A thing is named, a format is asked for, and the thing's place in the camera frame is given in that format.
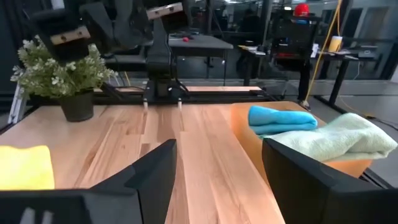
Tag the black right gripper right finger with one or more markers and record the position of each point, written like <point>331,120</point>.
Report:
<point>295,180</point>

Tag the black desk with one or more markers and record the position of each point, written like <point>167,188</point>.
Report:
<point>342,57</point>

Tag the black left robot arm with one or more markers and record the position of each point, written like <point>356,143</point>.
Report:
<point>158,56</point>

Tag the orange plastic tray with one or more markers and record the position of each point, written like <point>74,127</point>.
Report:
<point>245,133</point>

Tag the red hard hat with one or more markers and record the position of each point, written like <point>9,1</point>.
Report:
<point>301,9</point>

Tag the pale yellow cup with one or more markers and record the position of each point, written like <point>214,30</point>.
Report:
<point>335,43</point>

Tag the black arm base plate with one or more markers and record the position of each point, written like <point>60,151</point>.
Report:
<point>161,93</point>

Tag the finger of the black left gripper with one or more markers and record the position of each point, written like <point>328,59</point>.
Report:
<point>65,37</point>
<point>164,11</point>

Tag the blue microfiber towel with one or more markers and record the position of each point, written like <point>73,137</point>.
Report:
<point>280,119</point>

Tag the grey desk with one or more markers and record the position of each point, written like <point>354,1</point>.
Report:
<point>199,42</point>

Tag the light green microfiber towel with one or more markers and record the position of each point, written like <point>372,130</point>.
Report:
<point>342,137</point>

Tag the silver aluminium bracket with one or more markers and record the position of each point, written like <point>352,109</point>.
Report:
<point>17,104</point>

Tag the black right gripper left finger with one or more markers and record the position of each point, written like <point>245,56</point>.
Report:
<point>155,174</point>

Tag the small green potted plant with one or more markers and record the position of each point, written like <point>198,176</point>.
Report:
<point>62,71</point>

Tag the yellow microfiber towel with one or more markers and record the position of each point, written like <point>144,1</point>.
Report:
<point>25,168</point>

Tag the black equipment cart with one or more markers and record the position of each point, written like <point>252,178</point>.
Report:
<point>293,37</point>

